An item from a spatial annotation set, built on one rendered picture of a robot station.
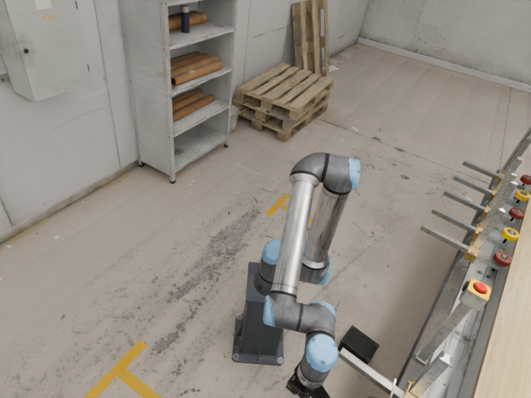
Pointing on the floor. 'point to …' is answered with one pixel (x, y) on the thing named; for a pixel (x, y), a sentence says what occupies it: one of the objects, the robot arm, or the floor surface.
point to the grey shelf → (137, 13)
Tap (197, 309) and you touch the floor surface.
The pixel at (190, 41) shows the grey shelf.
